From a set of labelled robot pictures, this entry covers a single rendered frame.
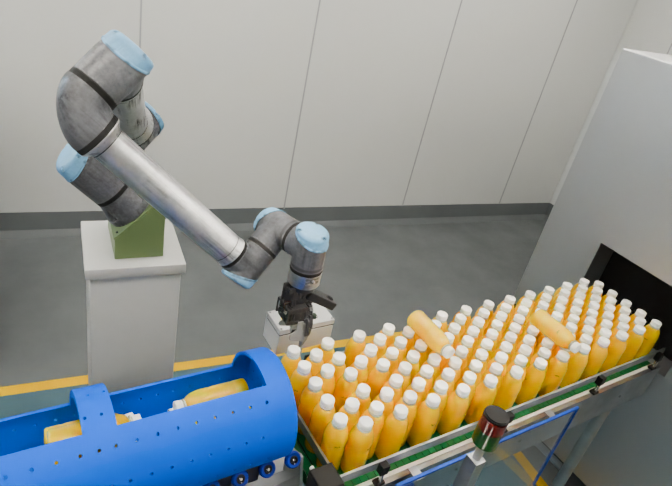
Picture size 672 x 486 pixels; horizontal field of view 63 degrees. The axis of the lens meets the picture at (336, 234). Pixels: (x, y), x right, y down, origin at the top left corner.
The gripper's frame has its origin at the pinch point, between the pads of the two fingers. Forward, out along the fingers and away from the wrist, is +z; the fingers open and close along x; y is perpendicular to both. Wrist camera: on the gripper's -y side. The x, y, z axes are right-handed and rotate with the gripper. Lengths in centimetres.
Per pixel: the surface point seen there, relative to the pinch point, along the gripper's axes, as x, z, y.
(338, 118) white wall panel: -241, 21, -162
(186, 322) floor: -144, 114, -19
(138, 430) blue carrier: 24, -7, 51
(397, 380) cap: 21.2, 5.3, -23.5
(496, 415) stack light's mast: 52, -12, -26
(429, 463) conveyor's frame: 38, 24, -29
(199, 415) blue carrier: 24.0, -7.2, 38.4
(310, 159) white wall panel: -243, 56, -145
